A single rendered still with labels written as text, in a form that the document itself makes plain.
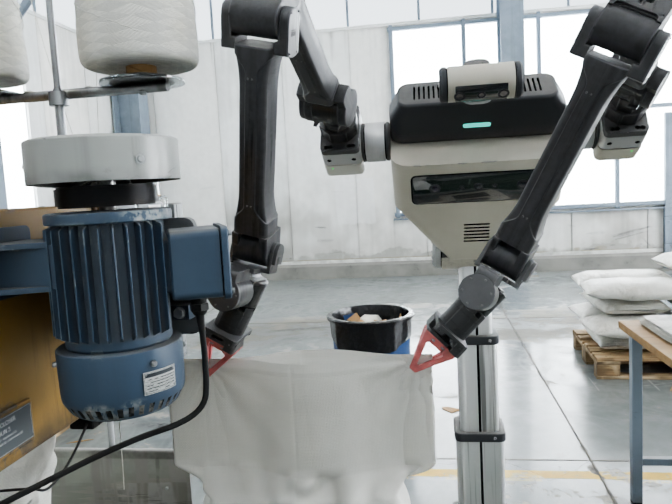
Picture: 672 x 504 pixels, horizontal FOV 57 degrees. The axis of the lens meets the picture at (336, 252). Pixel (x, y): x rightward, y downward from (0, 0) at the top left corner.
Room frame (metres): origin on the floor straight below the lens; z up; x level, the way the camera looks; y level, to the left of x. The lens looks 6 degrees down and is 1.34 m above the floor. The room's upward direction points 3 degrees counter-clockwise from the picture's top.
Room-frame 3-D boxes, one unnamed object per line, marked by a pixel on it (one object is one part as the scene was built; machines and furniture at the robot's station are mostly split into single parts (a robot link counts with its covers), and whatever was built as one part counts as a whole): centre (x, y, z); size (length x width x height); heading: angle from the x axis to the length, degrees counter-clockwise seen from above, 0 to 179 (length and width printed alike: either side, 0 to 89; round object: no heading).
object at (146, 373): (0.77, 0.28, 1.21); 0.15 x 0.15 x 0.25
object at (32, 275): (0.74, 0.37, 1.27); 0.12 x 0.09 x 0.09; 171
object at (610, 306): (4.30, -2.00, 0.44); 0.66 x 0.43 x 0.13; 171
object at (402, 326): (3.35, -0.17, 0.32); 0.51 x 0.48 x 0.65; 171
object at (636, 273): (4.47, -2.08, 0.56); 0.66 x 0.42 x 0.13; 76
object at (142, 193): (0.77, 0.28, 1.35); 0.12 x 0.12 x 0.04
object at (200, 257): (0.80, 0.18, 1.25); 0.10 x 0.08 x 0.12; 16
